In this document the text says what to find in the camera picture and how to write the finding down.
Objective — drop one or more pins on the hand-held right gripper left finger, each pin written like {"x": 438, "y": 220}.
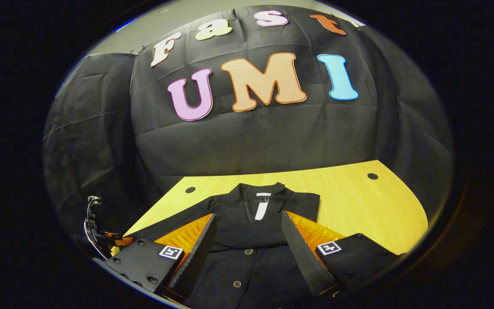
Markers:
{"x": 197, "y": 253}

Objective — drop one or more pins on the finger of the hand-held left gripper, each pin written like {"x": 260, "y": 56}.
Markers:
{"x": 120, "y": 240}

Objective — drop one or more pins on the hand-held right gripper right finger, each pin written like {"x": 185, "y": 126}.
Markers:
{"x": 300, "y": 253}

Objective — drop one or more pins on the black buttoned jacket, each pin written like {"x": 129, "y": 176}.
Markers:
{"x": 247, "y": 223}

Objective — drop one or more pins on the black backdrop cloth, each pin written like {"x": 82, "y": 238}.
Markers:
{"x": 251, "y": 137}

